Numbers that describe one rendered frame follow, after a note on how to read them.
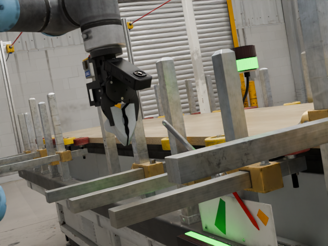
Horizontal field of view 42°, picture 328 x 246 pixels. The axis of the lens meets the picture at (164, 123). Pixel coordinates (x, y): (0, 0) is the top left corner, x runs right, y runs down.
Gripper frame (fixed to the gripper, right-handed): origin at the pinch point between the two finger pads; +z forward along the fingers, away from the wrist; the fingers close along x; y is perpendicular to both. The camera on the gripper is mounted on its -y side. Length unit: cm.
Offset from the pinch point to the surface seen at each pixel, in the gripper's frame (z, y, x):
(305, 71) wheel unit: -10, 40, -136
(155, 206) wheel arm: 10.6, -18.6, 9.1
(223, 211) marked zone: 19.0, -11.6, -13.7
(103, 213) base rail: 31, 68, -28
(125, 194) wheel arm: 12.4, 5.1, -0.1
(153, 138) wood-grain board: 6, 47, -42
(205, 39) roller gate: -132, 615, -669
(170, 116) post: -2.8, 5.8, -17.9
